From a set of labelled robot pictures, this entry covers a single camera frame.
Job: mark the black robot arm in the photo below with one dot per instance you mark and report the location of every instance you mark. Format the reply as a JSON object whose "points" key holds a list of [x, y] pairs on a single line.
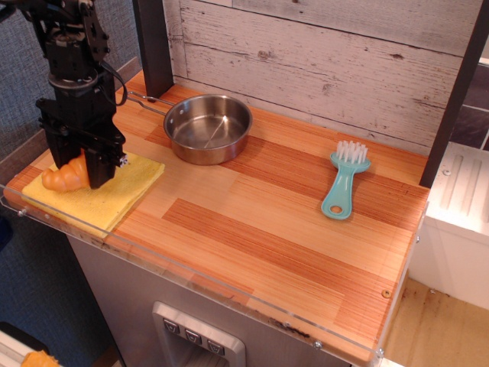
{"points": [[71, 39]]}

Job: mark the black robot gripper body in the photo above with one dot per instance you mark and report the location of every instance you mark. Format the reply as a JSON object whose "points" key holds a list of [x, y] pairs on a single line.
{"points": [[90, 107]]}

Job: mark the orange object bottom left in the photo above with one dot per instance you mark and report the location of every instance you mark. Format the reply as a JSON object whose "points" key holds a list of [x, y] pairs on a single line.
{"points": [[39, 359]]}

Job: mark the dark shelf post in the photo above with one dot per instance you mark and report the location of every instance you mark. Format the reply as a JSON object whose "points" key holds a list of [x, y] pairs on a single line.
{"points": [[463, 80], [154, 46]]}

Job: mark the dark left shelf post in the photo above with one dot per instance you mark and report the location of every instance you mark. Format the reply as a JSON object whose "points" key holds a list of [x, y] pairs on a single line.
{"points": [[154, 46]]}

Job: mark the orange plastic croissant toy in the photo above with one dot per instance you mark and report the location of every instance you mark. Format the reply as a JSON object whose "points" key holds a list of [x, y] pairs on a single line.
{"points": [[70, 177]]}

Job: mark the dark right shelf post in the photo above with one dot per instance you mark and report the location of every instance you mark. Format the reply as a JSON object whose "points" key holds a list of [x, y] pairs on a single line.
{"points": [[463, 80]]}

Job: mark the silver dispenser button panel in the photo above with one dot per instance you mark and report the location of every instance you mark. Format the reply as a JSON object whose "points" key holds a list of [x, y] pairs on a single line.
{"points": [[188, 341]]}

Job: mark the yellow folded cloth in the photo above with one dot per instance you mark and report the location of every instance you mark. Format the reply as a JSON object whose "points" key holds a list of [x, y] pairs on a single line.
{"points": [[98, 211]]}

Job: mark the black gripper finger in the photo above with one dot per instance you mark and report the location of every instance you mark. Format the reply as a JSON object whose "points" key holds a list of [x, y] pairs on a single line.
{"points": [[100, 166], [64, 144]]}

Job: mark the clear acrylic edge guard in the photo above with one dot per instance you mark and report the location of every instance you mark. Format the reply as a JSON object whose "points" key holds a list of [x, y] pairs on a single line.
{"points": [[271, 253]]}

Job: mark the steel pan with handle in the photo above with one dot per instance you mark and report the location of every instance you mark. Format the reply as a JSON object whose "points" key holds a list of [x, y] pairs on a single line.
{"points": [[207, 129]]}

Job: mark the teal brush white bristles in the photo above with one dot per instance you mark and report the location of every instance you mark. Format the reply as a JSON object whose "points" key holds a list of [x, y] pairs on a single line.
{"points": [[350, 158]]}

